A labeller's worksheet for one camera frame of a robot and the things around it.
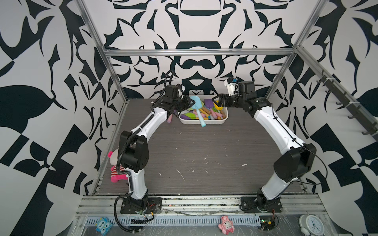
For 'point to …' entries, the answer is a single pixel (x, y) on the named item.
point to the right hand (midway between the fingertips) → (215, 97)
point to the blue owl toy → (104, 225)
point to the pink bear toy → (227, 225)
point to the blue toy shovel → (197, 104)
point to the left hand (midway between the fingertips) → (194, 98)
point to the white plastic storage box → (205, 108)
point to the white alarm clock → (311, 225)
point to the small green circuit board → (266, 225)
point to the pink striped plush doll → (115, 177)
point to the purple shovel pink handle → (170, 118)
